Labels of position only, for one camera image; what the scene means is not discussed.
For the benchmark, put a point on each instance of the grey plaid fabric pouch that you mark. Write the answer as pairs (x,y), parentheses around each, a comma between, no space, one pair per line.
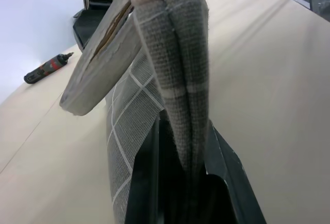
(175,79)

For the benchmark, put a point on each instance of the black storage box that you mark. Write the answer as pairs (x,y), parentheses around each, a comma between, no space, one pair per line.
(85,28)

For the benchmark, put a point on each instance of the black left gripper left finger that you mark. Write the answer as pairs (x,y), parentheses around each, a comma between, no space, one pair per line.
(144,182)

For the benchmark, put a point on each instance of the black and red electric screwdriver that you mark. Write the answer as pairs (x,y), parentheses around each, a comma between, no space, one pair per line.
(49,67)

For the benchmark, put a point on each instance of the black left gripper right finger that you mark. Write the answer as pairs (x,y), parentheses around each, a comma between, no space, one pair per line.
(232,182)

